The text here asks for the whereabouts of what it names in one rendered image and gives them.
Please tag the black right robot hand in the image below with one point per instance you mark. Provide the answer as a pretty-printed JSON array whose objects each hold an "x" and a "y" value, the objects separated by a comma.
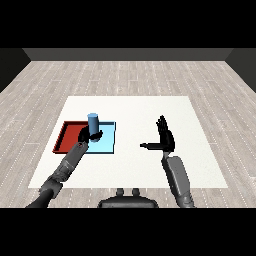
[{"x": 167, "y": 139}]

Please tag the light blue shallow open box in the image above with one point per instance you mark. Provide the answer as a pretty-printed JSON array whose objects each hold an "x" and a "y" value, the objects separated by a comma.
[{"x": 104, "y": 141}]

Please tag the blue can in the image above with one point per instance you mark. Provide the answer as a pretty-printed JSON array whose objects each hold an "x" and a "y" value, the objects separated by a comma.
[{"x": 93, "y": 124}]

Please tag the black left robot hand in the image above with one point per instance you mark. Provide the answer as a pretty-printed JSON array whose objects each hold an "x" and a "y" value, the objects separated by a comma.
[{"x": 84, "y": 135}]

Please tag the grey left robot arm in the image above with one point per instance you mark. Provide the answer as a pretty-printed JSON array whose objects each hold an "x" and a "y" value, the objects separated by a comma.
[{"x": 65, "y": 167}]

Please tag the dark grey robot body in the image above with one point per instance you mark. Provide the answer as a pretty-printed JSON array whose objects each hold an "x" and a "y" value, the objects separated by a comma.
[{"x": 128, "y": 200}]

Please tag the red shallow open box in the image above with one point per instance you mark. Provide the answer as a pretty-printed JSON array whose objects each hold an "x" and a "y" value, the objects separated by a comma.
[{"x": 69, "y": 136}]

